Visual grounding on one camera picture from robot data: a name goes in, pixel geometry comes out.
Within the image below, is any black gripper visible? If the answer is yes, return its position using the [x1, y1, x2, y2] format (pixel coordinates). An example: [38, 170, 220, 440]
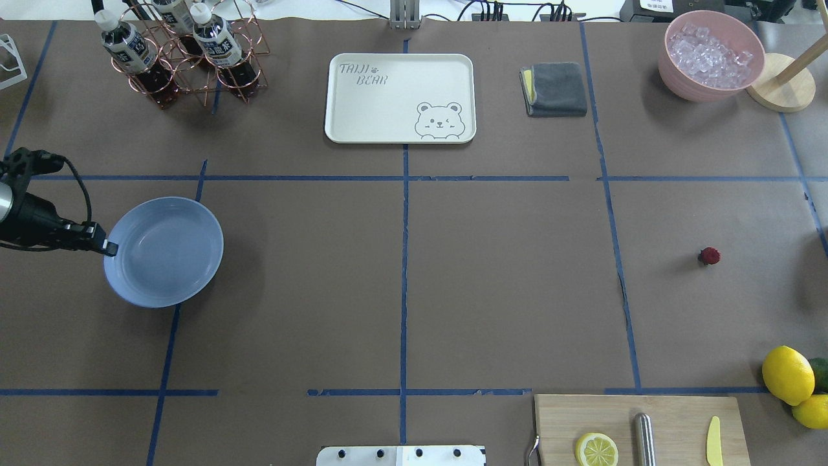
[1, 148, 119, 257]

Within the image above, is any blue plate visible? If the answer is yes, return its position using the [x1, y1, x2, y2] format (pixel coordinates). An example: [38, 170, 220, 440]
[103, 197, 224, 309]

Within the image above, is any red strawberry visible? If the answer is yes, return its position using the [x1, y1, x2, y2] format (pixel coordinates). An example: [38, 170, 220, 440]
[696, 247, 722, 265]

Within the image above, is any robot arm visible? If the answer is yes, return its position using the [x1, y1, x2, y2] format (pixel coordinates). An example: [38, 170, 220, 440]
[1, 148, 119, 257]

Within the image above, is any tea bottle white cap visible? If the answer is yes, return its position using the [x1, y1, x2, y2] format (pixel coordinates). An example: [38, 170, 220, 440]
[190, 2, 259, 100]

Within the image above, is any cream bear tray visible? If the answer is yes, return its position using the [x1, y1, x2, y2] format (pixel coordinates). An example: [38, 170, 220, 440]
[323, 53, 477, 144]

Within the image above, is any grey yellow folded cloth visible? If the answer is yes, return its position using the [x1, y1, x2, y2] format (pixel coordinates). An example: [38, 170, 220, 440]
[519, 62, 587, 117]

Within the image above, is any lemon half slice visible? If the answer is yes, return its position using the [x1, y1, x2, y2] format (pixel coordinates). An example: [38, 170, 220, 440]
[574, 432, 619, 465]

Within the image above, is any steel muddler black tip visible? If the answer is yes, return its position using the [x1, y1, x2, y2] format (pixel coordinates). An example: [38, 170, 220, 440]
[633, 412, 657, 465]

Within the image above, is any wooden cutting board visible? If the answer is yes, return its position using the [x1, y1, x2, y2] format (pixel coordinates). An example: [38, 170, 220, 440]
[534, 394, 751, 465]

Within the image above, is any pink bowl of ice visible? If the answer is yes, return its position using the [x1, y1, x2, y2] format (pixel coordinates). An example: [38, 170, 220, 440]
[659, 10, 765, 102]

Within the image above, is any yellow plastic knife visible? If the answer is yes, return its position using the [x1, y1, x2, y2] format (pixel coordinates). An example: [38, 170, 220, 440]
[706, 416, 724, 466]

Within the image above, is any round yellow lemon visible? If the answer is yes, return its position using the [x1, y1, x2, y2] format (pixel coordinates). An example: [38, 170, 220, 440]
[762, 345, 816, 406]

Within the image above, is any wooden stand with base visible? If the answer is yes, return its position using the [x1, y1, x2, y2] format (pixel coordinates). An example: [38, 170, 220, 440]
[747, 34, 827, 113]

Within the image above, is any green avocado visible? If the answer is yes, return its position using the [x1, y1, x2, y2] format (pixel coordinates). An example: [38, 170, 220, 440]
[808, 357, 828, 394]

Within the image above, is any elongated yellow lemon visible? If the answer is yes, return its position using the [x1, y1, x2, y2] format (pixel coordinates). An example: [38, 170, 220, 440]
[791, 394, 827, 430]

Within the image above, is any white wire cup rack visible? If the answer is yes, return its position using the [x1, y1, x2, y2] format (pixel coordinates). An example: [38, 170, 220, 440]
[1, 34, 28, 89]

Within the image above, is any copper wire bottle rack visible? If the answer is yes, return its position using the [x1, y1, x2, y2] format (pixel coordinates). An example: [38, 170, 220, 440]
[93, 1, 271, 109]

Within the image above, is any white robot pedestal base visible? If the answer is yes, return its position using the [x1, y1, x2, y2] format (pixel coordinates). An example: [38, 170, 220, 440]
[316, 445, 487, 465]

